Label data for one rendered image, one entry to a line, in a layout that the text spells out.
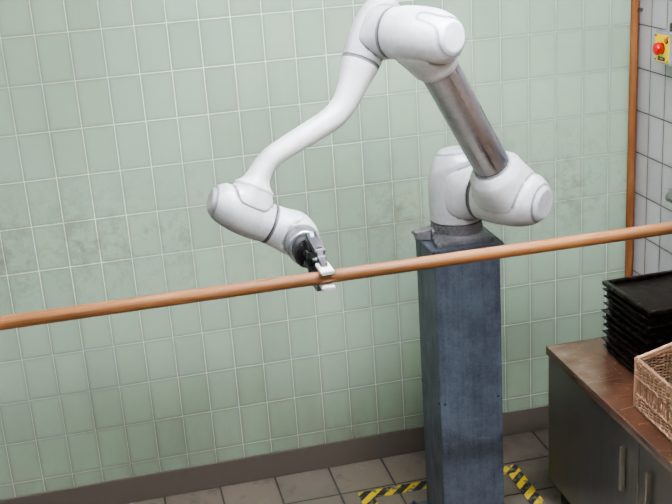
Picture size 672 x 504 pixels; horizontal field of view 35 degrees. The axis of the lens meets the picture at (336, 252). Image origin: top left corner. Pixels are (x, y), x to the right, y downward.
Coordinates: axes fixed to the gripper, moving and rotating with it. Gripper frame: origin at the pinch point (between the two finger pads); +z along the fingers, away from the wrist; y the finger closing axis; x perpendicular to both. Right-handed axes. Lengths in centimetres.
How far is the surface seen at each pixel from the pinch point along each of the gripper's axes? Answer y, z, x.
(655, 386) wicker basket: 50, -13, -90
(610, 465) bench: 81, -28, -85
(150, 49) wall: -37, -122, 26
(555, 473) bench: 105, -66, -86
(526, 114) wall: -3, -121, -99
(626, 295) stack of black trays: 38, -49, -100
